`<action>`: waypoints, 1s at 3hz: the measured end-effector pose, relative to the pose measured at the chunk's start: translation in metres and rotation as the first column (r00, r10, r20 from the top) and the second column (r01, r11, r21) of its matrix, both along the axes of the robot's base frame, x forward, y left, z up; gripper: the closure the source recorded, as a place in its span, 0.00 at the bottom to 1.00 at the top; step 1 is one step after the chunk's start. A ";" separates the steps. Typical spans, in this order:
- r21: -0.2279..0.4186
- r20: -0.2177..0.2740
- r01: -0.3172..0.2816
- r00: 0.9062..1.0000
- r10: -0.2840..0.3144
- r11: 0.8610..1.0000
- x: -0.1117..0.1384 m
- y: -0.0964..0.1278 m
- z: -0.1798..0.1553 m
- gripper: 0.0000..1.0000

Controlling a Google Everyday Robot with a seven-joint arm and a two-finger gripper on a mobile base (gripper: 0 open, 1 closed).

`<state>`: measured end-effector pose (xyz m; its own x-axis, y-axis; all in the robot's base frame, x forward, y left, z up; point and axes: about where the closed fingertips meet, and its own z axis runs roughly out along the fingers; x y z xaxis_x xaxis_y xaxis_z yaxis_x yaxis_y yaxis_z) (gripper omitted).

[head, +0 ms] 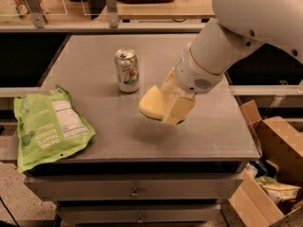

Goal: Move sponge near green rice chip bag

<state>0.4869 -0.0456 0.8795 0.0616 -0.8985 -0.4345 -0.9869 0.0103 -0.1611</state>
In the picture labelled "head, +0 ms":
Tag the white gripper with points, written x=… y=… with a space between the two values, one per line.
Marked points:
x=193 y=74

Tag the yellow sponge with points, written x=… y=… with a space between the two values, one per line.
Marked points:
x=154 y=103

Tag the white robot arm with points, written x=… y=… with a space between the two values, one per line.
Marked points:
x=239 y=28

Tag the green rice chip bag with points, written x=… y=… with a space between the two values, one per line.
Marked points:
x=49 y=128

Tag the colourful snack bag behind glass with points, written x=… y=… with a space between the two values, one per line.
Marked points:
x=17 y=11

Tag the silver soda can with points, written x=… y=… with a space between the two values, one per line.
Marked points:
x=127 y=70

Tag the grey metal drawer cabinet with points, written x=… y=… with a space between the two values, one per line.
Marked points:
x=181 y=172

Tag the upper drawer knob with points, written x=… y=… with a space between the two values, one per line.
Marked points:
x=134 y=194

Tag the drawer knob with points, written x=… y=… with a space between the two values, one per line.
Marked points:
x=140 y=220
x=134 y=194

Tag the cardboard box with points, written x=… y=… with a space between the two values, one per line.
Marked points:
x=282 y=149

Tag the lower drawer knob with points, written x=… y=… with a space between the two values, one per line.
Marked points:
x=140 y=220

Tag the snack package in box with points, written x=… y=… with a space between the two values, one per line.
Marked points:
x=278 y=192

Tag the middle metal bracket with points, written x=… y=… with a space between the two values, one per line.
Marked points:
x=112 y=13

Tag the metal bracket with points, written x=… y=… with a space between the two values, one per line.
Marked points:
x=112 y=13
x=37 y=14

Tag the left metal bracket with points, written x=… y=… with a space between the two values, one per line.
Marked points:
x=37 y=14

